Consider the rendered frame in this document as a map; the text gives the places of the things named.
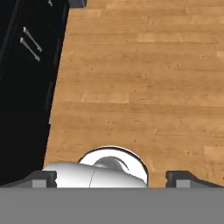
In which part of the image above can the black cupboard run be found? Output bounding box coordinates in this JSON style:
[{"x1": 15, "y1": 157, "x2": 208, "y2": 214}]
[{"x1": 0, "y1": 0, "x2": 88, "y2": 187}]

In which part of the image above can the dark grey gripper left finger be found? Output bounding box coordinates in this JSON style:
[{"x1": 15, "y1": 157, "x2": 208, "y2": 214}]
[{"x1": 0, "y1": 170, "x2": 58, "y2": 189}]

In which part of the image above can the white round object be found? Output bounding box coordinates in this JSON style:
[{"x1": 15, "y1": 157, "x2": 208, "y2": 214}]
[{"x1": 41, "y1": 144, "x2": 150, "y2": 189}]

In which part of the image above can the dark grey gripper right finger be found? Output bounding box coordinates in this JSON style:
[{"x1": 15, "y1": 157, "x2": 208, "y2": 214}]
[{"x1": 164, "y1": 170, "x2": 224, "y2": 189}]

